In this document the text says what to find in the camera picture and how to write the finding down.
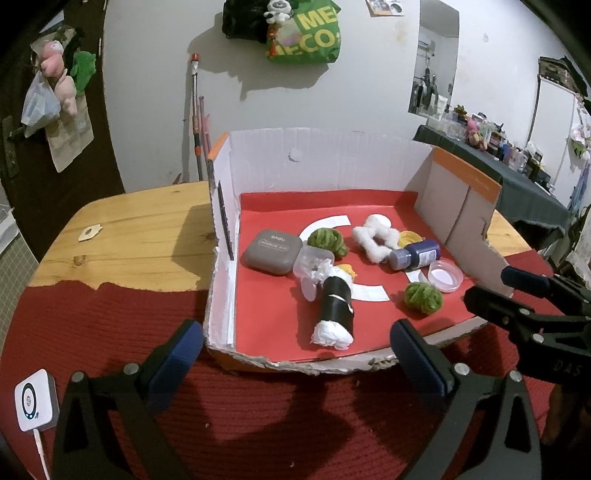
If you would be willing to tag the yellow bottle cap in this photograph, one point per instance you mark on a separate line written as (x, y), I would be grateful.
(408, 239)

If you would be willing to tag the small clear plastic box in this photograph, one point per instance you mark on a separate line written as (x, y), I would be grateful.
(311, 258)

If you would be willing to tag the black tube with white tissue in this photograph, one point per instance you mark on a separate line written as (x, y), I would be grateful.
(334, 302)

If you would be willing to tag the white square charger device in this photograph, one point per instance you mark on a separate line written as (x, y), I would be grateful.
(34, 401)

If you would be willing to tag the brown paper bag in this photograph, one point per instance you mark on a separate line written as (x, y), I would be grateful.
(71, 143)

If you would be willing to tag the grey eyeshadow case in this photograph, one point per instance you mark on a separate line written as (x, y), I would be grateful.
(270, 251)

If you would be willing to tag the small yellow-haired doll figure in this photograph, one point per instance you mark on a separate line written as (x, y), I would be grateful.
(347, 271)

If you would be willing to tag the dark blue small bottle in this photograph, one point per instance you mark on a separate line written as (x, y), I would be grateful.
(418, 254)

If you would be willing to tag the white wardrobe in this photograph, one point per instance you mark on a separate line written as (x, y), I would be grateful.
(558, 110)

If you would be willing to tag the metal pole with red cap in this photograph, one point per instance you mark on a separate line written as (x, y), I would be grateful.
(197, 115)

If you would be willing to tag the small white plush toy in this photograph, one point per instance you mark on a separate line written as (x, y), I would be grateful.
(279, 9)

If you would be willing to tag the white fluffy scrunchie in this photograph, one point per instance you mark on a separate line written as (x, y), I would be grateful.
(374, 244)

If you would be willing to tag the red stick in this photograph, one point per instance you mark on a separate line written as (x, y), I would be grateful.
(205, 134)

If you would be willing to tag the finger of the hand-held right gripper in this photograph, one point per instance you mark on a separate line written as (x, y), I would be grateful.
(489, 302)
(526, 278)

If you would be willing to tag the small wooden tag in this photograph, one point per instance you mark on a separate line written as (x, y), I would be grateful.
(89, 233)

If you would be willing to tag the orange cardboard box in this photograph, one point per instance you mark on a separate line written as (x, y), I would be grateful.
(323, 161)

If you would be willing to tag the green shopping bag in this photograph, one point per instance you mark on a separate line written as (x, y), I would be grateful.
(309, 37)

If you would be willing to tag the clear plastic bag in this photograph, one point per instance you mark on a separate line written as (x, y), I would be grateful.
(39, 108)

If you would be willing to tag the green fuzzy scrunchie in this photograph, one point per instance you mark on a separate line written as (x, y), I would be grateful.
(328, 240)
(422, 297)

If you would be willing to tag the clear round plastic lid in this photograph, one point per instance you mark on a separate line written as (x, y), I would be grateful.
(443, 277)

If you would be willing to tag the table with dark cloth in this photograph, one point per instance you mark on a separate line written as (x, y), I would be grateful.
(526, 194)

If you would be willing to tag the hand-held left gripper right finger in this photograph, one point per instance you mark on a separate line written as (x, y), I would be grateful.
(418, 369)

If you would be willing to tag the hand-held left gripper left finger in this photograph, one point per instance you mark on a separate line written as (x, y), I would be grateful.
(178, 364)

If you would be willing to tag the black hanging bag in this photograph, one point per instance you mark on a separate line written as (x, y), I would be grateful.
(240, 21)

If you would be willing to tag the red knitted mat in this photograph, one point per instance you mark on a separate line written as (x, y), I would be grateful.
(115, 323)

